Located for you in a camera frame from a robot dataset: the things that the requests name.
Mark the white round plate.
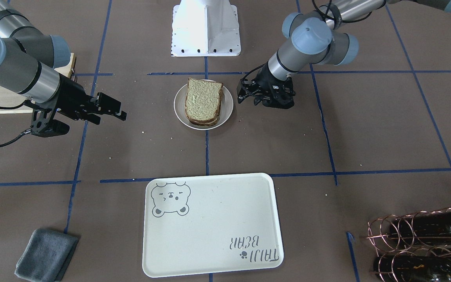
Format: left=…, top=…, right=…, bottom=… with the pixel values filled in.
left=173, top=85, right=235, bottom=130

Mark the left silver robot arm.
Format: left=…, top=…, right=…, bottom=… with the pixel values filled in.
left=237, top=0, right=396, bottom=109

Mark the copper wire bottle rack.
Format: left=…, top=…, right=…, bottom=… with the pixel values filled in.
left=367, top=207, right=451, bottom=282

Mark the dark wine bottle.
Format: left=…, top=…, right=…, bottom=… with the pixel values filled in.
left=388, top=211, right=451, bottom=246
left=373, top=255, right=451, bottom=282

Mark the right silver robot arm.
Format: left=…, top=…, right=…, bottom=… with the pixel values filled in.
left=0, top=0, right=127, bottom=130

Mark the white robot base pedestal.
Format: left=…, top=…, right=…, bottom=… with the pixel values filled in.
left=171, top=0, right=242, bottom=57

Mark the bread slice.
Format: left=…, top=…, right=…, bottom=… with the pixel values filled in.
left=186, top=115, right=220, bottom=127
left=185, top=78, right=223, bottom=120

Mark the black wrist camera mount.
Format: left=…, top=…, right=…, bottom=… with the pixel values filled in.
left=30, top=108, right=70, bottom=137

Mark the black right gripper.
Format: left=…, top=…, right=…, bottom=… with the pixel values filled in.
left=46, top=74, right=127, bottom=125

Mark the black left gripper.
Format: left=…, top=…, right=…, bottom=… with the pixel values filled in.
left=237, top=63, right=296, bottom=109

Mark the cream bear tray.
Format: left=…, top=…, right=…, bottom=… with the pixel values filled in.
left=142, top=173, right=284, bottom=278

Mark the grey folded cloth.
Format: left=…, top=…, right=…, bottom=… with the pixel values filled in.
left=14, top=228, right=79, bottom=282

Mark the wooden cutting board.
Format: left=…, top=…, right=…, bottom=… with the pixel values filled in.
left=0, top=53, right=77, bottom=114

